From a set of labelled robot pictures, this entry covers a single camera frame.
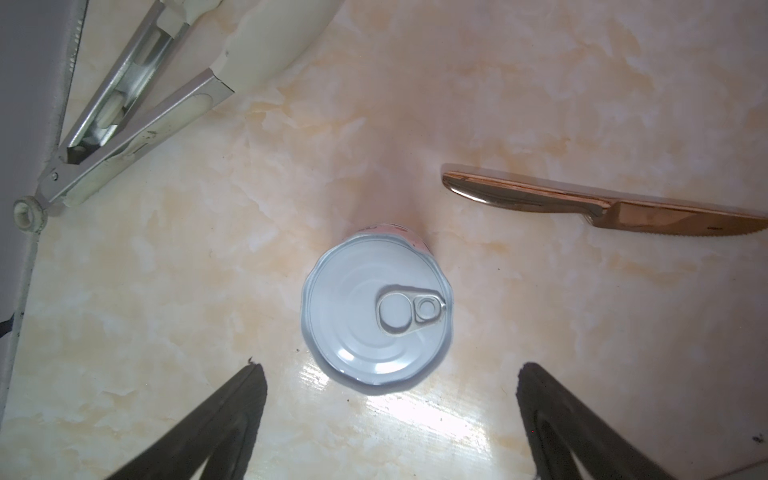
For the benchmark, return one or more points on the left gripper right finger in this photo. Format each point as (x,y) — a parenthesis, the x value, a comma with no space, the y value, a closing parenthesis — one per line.
(564,433)

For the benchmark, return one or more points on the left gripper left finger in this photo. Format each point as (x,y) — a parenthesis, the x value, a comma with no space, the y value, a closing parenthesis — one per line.
(218,437)

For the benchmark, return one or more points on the pink label white-lid can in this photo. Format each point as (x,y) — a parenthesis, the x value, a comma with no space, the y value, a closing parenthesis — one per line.
(377,311)

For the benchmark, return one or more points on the copper table knife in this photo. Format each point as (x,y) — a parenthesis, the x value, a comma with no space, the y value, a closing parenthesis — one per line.
(601,208)

